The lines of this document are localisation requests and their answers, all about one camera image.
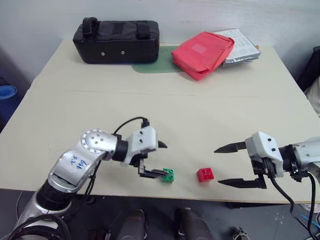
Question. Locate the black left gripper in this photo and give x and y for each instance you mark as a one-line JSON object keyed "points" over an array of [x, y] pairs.
{"points": [[143, 168]]}

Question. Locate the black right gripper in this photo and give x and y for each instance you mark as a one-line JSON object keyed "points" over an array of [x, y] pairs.
{"points": [[260, 181]]}

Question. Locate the green toy brick cube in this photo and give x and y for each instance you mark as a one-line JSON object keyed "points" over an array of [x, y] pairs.
{"points": [[170, 177]]}

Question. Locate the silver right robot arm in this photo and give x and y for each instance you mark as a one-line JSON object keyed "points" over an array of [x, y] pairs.
{"points": [[307, 152]]}

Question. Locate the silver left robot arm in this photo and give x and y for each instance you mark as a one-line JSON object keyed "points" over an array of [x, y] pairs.
{"points": [[97, 143]]}

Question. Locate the red toy brick cube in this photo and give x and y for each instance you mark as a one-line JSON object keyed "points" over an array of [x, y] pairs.
{"points": [[205, 175]]}

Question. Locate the dark rounded shape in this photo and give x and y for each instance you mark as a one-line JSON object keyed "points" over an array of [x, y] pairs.
{"points": [[133, 225], [192, 225]]}

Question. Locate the green table mat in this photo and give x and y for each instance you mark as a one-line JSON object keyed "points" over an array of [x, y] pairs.
{"points": [[155, 67]]}

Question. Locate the red fabric pouch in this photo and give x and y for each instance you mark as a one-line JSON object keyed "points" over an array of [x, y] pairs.
{"points": [[200, 55]]}

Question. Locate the silver printed foil package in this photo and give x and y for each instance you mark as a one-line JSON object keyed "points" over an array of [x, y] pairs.
{"points": [[245, 47]]}

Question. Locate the black padded bag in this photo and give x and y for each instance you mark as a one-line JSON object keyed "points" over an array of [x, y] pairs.
{"points": [[120, 45]]}

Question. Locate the black object beside table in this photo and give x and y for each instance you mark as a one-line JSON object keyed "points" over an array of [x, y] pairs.
{"points": [[312, 67]]}

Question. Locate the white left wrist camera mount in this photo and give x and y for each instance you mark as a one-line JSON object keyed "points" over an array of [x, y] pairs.
{"points": [[145, 140]]}

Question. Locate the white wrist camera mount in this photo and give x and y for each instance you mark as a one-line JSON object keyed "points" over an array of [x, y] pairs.
{"points": [[262, 145], [145, 140]]}

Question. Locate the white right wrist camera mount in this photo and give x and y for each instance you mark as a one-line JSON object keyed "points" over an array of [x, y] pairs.
{"points": [[262, 145]]}

